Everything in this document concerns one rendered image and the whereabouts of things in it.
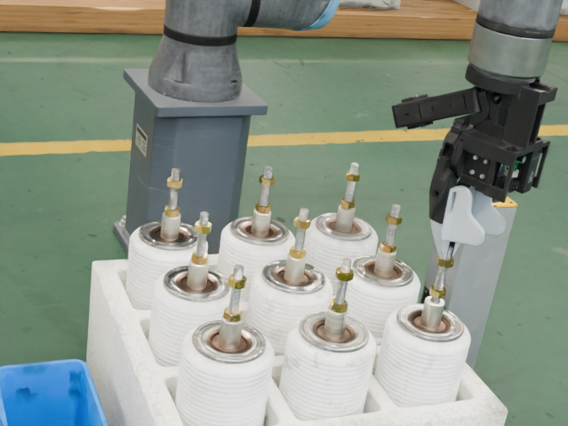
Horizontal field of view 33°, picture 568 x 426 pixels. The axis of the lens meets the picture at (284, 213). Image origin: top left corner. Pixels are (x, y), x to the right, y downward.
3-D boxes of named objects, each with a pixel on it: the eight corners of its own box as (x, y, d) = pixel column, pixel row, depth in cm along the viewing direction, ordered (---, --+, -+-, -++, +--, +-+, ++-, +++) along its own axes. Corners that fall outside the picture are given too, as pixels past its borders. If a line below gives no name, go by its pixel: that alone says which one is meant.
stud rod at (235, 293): (234, 334, 97) (243, 269, 94) (224, 332, 97) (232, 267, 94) (236, 329, 98) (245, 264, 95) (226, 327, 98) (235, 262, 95)
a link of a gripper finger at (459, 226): (466, 283, 98) (488, 201, 94) (418, 259, 101) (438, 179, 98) (481, 275, 100) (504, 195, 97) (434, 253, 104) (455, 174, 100)
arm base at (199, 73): (136, 71, 158) (140, 12, 154) (221, 71, 164) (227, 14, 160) (164, 103, 146) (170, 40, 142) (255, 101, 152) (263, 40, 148)
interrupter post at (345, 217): (337, 234, 125) (341, 211, 124) (331, 226, 127) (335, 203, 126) (354, 233, 126) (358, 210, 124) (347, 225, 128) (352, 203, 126)
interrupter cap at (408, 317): (405, 301, 111) (406, 296, 111) (468, 320, 109) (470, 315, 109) (388, 330, 105) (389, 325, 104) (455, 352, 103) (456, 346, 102)
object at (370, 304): (358, 364, 130) (382, 247, 123) (409, 401, 124) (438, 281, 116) (306, 385, 124) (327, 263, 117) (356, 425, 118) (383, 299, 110)
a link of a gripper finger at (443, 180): (434, 226, 98) (454, 146, 94) (421, 221, 98) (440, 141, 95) (458, 217, 101) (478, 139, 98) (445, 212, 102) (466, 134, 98)
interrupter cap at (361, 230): (326, 243, 122) (327, 238, 122) (306, 217, 128) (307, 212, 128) (379, 242, 125) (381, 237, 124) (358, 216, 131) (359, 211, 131)
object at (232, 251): (288, 367, 127) (308, 247, 120) (221, 375, 124) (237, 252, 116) (262, 328, 135) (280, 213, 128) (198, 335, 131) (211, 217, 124)
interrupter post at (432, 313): (421, 318, 108) (427, 292, 107) (441, 324, 108) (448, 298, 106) (416, 327, 106) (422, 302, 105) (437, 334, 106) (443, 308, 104)
